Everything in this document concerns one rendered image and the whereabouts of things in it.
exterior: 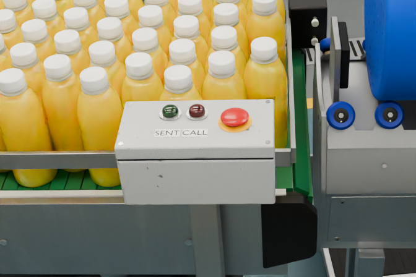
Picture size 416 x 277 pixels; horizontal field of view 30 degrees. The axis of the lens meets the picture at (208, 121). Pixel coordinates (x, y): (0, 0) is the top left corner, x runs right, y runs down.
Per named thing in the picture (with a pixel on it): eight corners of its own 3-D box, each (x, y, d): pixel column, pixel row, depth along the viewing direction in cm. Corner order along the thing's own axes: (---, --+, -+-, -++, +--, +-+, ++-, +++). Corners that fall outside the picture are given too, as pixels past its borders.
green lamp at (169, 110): (177, 119, 101) (177, 112, 100) (161, 119, 101) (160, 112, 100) (179, 109, 102) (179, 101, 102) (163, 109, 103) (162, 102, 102)
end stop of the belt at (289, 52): (296, 163, 115) (296, 148, 113) (290, 163, 115) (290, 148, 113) (290, 23, 146) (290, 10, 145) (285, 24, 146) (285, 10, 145)
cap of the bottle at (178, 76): (197, 83, 111) (196, 72, 110) (174, 93, 109) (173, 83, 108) (182, 71, 114) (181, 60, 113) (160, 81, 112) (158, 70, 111)
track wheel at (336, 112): (355, 101, 120) (354, 101, 122) (326, 101, 120) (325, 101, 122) (356, 130, 120) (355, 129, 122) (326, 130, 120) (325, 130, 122)
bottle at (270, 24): (250, 107, 135) (246, 18, 124) (244, 85, 140) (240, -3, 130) (290, 102, 135) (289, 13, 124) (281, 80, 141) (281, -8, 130)
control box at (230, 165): (275, 205, 101) (274, 144, 95) (124, 206, 103) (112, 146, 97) (275, 155, 109) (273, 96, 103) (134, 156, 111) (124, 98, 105)
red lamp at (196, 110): (205, 119, 100) (204, 111, 100) (187, 119, 101) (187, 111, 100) (206, 108, 102) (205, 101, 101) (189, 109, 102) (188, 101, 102)
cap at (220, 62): (230, 57, 116) (229, 47, 114) (239, 71, 113) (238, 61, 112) (205, 63, 115) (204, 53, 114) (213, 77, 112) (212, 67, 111)
